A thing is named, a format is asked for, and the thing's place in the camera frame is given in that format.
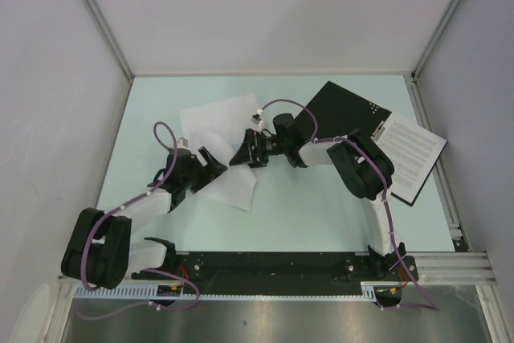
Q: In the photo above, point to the printed text paper sheet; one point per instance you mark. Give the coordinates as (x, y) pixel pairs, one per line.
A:
(413, 151)

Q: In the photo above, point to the aluminium left corner post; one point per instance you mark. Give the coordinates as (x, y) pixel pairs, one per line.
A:
(97, 15)

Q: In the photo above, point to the aluminium corner post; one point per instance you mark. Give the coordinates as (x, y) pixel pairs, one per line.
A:
(438, 33)
(97, 15)

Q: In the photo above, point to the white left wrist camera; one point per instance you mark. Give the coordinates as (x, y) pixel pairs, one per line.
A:
(183, 143)

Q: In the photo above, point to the aluminium right corner post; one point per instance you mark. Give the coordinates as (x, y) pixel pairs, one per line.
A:
(438, 33)

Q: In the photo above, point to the white paper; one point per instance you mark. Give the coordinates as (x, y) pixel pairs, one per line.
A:
(227, 118)
(234, 187)

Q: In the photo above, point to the light blue slotted cable duct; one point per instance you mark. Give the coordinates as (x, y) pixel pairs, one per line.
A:
(142, 291)

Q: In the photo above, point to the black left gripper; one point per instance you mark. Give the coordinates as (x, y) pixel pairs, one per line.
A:
(210, 172)

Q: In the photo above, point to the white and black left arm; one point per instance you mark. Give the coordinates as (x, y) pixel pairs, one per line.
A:
(101, 252)

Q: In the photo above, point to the aluminium front frame rail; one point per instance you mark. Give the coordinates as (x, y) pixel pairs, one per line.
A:
(432, 266)

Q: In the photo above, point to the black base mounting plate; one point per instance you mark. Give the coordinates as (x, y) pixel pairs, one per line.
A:
(288, 272)

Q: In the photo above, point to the red and black file folder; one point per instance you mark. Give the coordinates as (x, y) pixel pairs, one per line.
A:
(338, 112)

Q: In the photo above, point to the aluminium right side rail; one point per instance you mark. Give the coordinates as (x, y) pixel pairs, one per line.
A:
(454, 222)

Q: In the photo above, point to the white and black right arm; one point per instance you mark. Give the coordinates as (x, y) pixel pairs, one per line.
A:
(363, 167)

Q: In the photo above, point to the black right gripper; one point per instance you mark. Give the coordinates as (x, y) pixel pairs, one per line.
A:
(255, 158)

